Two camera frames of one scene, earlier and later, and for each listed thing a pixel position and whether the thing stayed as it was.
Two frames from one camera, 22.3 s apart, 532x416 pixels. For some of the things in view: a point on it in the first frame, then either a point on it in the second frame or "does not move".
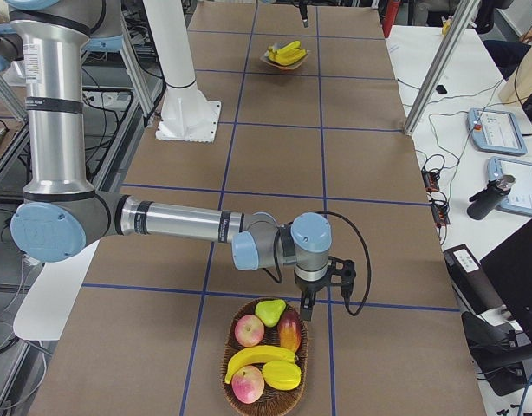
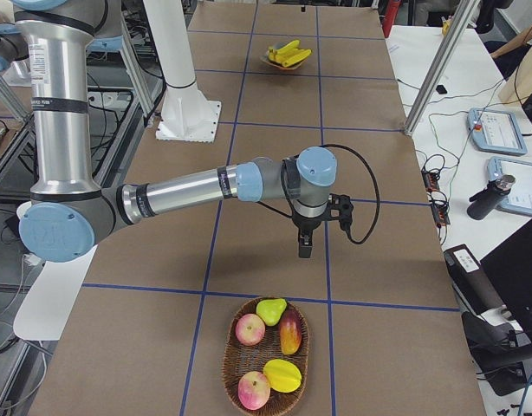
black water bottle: x=485 y=199 does not move
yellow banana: x=290 y=57 does not move
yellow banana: x=287 y=55 does not move
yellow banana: x=294 y=45 does not move
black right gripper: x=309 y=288 → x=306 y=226
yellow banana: x=257 y=354 → x=285 y=56
